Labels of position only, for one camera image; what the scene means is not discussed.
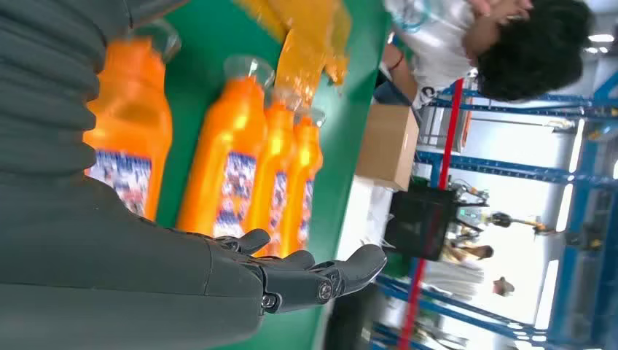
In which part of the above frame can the person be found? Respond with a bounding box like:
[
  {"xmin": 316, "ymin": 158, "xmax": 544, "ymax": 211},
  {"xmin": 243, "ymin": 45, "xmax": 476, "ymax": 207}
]
[
  {"xmin": 442, "ymin": 238, "xmax": 494, "ymax": 264},
  {"xmin": 492, "ymin": 276, "xmax": 516, "ymax": 298},
  {"xmin": 381, "ymin": 0, "xmax": 595, "ymax": 109}
]

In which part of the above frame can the red pole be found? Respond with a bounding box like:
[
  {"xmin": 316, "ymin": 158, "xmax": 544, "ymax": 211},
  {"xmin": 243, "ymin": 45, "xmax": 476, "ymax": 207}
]
[{"xmin": 398, "ymin": 78, "xmax": 466, "ymax": 350}]

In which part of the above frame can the blue steel rack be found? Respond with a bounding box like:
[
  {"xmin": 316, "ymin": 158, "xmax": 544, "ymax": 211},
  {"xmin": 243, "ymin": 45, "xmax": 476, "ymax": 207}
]
[{"xmin": 372, "ymin": 72, "xmax": 618, "ymax": 350}]

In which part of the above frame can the brown cardboard box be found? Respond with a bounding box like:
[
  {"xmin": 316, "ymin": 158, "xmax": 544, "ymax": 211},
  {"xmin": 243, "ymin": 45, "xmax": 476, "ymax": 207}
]
[{"xmin": 354, "ymin": 104, "xmax": 420, "ymax": 193}]

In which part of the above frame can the yellow taped plastic sheet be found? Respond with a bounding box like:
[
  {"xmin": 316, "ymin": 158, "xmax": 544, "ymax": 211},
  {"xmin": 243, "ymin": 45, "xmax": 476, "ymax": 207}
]
[{"xmin": 234, "ymin": 0, "xmax": 353, "ymax": 109}]

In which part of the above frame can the black case yellow label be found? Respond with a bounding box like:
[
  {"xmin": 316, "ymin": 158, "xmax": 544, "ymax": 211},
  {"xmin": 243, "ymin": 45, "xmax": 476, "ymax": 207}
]
[{"xmin": 383, "ymin": 185, "xmax": 458, "ymax": 263}]

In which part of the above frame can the green table mat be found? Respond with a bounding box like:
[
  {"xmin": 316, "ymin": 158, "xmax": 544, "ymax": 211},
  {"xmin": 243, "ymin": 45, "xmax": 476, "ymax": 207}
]
[{"xmin": 154, "ymin": 0, "xmax": 392, "ymax": 350}]

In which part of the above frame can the white table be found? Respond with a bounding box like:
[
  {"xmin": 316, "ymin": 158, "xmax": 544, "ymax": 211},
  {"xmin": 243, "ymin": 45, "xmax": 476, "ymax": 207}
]
[{"xmin": 333, "ymin": 96, "xmax": 426, "ymax": 310}]

